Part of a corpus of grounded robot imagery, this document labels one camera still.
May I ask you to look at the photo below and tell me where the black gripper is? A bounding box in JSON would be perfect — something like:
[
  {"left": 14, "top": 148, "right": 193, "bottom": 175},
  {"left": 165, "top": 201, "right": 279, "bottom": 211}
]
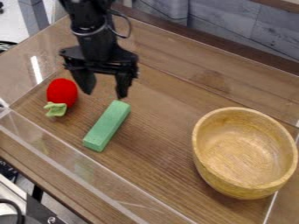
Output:
[{"left": 60, "top": 28, "right": 137, "bottom": 99}]

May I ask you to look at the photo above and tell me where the green stick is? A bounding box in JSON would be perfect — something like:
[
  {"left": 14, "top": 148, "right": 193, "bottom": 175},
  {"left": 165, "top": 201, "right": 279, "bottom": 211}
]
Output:
[{"left": 82, "top": 101, "right": 131, "bottom": 152}]

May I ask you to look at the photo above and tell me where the light wooden bowl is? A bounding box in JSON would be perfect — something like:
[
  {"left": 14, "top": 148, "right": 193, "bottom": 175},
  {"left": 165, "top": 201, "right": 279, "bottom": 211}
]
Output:
[{"left": 191, "top": 107, "right": 297, "bottom": 200}]

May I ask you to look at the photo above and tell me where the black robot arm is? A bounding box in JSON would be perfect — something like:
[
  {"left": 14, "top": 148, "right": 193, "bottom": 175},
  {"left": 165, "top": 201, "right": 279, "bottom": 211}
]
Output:
[{"left": 58, "top": 0, "right": 139, "bottom": 99}]

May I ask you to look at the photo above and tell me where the red plush strawberry toy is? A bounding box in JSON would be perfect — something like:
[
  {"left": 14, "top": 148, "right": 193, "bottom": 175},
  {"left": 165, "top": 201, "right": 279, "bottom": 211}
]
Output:
[{"left": 42, "top": 78, "right": 78, "bottom": 117}]

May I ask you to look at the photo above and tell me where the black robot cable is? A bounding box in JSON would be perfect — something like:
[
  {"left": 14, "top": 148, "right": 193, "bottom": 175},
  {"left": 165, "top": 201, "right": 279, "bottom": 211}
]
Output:
[{"left": 105, "top": 8, "right": 133, "bottom": 39}]

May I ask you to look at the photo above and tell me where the clear acrylic tray enclosure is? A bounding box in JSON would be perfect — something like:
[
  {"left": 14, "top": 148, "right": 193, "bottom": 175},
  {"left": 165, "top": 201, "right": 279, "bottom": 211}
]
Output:
[{"left": 0, "top": 14, "right": 299, "bottom": 224}]

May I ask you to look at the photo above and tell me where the black clamp with cable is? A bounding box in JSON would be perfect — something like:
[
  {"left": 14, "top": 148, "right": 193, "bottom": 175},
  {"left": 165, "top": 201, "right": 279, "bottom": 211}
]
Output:
[{"left": 0, "top": 195, "right": 69, "bottom": 224}]

